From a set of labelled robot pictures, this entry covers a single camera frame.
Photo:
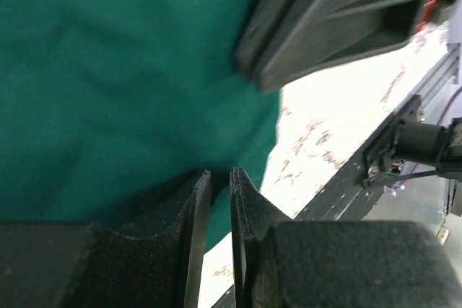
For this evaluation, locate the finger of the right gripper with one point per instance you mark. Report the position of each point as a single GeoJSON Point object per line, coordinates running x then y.
{"type": "Point", "coordinates": [265, 20]}

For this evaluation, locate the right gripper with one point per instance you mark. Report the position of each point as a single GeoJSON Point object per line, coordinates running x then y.
{"type": "Point", "coordinates": [317, 34]}

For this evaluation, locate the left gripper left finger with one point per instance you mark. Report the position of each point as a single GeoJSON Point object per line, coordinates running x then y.
{"type": "Point", "coordinates": [154, 261]}

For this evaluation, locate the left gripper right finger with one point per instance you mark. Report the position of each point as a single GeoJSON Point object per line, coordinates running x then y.
{"type": "Point", "coordinates": [396, 264]}

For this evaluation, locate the green surgical cloth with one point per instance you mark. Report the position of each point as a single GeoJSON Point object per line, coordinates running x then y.
{"type": "Point", "coordinates": [107, 106]}

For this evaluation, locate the aluminium extrusion rail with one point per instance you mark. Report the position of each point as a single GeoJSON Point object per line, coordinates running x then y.
{"type": "Point", "coordinates": [444, 71]}

